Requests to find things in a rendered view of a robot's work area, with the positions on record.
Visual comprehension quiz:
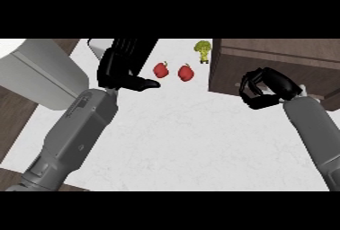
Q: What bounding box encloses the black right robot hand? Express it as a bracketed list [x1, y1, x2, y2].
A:
[238, 66, 308, 111]

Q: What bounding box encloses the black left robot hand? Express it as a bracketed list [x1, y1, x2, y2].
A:
[96, 38, 163, 93]

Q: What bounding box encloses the dark wooden drawer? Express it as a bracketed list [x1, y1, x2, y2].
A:
[207, 38, 340, 112]

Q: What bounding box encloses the red bell pepper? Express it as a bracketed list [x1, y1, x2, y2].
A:
[151, 60, 172, 80]
[176, 63, 197, 83]

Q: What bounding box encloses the pale grey appliance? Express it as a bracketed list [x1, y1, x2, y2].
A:
[0, 38, 90, 111]

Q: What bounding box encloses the green broccoli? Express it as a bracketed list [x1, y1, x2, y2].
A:
[192, 40, 215, 65]

